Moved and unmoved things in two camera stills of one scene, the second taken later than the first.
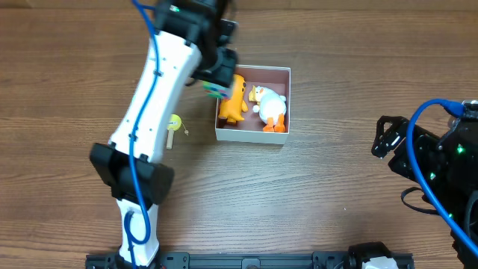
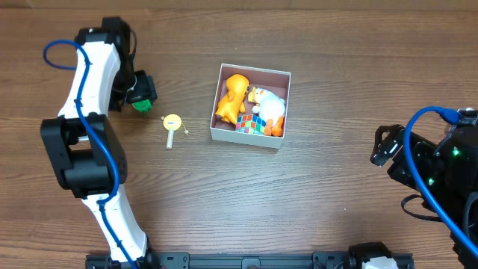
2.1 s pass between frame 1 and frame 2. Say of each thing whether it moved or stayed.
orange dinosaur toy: stayed
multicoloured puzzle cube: moved
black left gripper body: moved
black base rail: stayed
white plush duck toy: stayed
